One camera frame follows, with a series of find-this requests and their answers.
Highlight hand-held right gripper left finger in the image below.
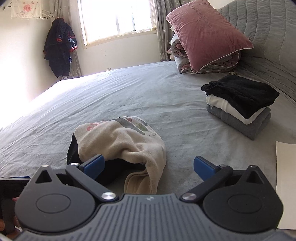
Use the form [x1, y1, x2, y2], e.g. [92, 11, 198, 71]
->
[28, 155, 118, 203]

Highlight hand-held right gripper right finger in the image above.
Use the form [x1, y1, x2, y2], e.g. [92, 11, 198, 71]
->
[180, 156, 272, 204]

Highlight cream and black bear sweatshirt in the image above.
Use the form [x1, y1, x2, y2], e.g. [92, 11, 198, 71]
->
[66, 115, 167, 195]

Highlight dark hanging clothes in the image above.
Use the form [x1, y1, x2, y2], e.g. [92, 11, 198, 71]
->
[43, 17, 78, 78]

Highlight person's left hand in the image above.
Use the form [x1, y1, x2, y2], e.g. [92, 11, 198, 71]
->
[11, 197, 21, 229]

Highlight folded grey garment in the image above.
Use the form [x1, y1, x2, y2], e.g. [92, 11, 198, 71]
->
[206, 103, 271, 141]

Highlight folded white garment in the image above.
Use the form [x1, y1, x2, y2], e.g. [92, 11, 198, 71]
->
[205, 94, 271, 126]

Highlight white paper sheet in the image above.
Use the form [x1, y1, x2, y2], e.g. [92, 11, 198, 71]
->
[275, 141, 296, 230]

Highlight folded black garment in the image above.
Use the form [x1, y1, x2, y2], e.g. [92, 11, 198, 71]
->
[201, 75, 280, 118]

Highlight bed with grey sheet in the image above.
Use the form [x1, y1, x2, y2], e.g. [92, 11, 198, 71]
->
[0, 61, 296, 232]

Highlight folded grey and pink quilt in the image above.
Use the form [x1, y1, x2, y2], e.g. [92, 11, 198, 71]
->
[167, 34, 242, 75]

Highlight large pink velvet pillow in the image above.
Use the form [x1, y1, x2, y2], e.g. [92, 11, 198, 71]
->
[166, 0, 254, 73]

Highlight grey quilted headboard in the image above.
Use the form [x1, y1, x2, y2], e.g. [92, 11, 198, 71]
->
[217, 0, 296, 103]

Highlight window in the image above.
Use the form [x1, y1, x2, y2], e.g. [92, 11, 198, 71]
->
[77, 0, 158, 47]

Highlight white printed wall cloth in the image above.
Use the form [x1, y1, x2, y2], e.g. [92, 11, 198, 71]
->
[10, 0, 44, 20]

